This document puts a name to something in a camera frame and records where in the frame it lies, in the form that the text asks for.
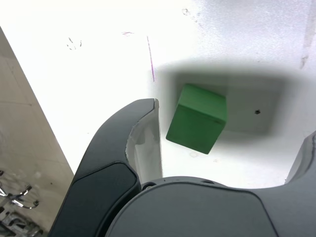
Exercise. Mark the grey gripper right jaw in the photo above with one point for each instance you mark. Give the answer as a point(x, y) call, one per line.
point(197, 212)

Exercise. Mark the green cube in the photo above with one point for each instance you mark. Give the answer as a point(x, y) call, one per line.
point(195, 123)

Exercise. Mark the chrome metal frame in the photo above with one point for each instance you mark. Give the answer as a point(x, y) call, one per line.
point(17, 200)

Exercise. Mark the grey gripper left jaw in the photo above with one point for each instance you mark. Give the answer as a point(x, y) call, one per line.
point(103, 160)

